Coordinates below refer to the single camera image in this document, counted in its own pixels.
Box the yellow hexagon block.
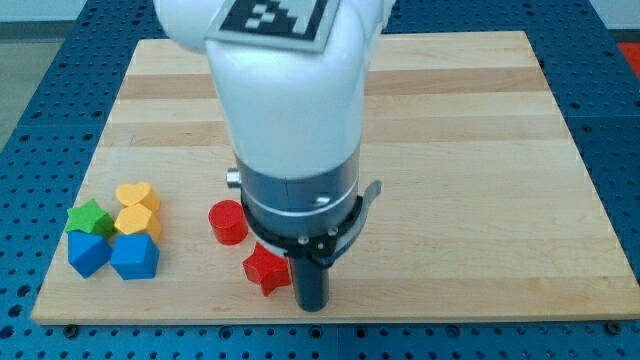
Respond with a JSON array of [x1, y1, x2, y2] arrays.
[[114, 204, 162, 243]]

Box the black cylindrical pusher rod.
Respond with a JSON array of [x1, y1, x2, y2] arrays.
[[290, 257, 329, 312]]

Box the fiducial marker tag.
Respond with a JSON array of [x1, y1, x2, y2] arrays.
[[205, 0, 340, 53]]

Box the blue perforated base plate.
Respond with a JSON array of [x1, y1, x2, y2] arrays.
[[1, 0, 639, 359]]

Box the red cylinder block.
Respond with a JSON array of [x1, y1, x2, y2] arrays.
[[208, 199, 248, 246]]

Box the blue cube block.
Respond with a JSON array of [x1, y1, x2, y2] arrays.
[[110, 233, 160, 280]]

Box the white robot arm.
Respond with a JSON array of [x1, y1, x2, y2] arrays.
[[154, 0, 393, 312]]

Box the yellow heart block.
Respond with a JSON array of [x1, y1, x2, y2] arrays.
[[115, 182, 161, 212]]

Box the blue pentagon block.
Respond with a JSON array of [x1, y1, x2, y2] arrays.
[[67, 231, 112, 278]]

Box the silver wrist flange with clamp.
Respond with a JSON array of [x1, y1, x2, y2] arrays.
[[226, 152, 382, 268]]

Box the red star block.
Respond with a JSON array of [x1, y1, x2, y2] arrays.
[[242, 242, 291, 297]]

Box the wooden board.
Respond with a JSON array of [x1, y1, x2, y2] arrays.
[[31, 32, 639, 325]]

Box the green star block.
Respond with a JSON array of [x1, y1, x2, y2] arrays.
[[64, 199, 116, 239]]

